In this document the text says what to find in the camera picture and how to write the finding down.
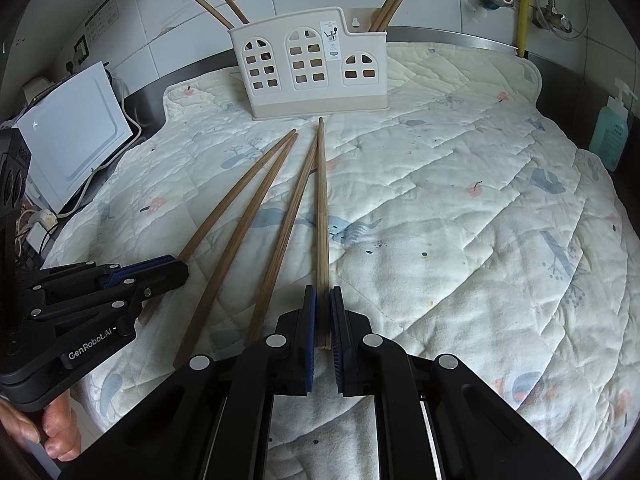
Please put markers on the yellow gas pipe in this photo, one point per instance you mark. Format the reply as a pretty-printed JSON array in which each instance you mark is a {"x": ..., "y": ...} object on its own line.
[{"x": 522, "y": 31}]

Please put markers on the wooden chopstick six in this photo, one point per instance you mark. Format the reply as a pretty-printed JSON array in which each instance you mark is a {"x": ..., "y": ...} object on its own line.
[{"x": 323, "y": 316}]

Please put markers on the wooden chopstick three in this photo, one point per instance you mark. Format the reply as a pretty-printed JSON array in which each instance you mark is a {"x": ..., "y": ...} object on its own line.
[{"x": 221, "y": 208}]

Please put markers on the teal soap dispenser bottle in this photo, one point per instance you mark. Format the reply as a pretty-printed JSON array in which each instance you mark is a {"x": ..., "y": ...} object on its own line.
[{"x": 611, "y": 131}]

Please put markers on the person left hand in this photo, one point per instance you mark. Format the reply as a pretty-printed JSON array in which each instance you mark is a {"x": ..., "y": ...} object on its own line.
[{"x": 62, "y": 437}]

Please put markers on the cream house-shaped utensil holder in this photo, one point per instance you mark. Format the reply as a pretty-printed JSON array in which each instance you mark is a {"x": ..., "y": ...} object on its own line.
[{"x": 312, "y": 62}]

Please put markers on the wooden chopstick one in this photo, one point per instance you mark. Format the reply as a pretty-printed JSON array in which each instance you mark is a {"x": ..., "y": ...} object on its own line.
[{"x": 215, "y": 13}]

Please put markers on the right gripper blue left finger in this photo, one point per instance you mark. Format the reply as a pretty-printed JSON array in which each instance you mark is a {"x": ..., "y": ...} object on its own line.
[{"x": 306, "y": 336}]

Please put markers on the white appliance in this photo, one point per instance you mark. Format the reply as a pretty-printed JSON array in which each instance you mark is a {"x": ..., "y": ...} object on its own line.
[{"x": 70, "y": 132}]

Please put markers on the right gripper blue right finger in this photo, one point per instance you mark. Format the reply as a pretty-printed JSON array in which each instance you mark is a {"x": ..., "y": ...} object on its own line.
[{"x": 340, "y": 339}]

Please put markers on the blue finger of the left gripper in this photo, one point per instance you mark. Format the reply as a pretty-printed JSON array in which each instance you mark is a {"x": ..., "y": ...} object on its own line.
[
  {"x": 150, "y": 279},
  {"x": 140, "y": 264}
]

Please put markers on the wooden chopstick four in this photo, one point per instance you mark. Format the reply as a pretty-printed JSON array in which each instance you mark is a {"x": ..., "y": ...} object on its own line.
[{"x": 211, "y": 290}]

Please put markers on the white power adapter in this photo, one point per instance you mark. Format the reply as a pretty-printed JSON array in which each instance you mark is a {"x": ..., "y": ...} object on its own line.
[{"x": 38, "y": 237}]

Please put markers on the wooden chopstick five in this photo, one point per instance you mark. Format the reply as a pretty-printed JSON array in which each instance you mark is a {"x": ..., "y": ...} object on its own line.
[{"x": 273, "y": 269}]

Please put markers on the white quilted patterned mat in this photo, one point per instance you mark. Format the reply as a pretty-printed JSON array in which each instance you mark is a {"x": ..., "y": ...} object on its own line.
[{"x": 461, "y": 220}]

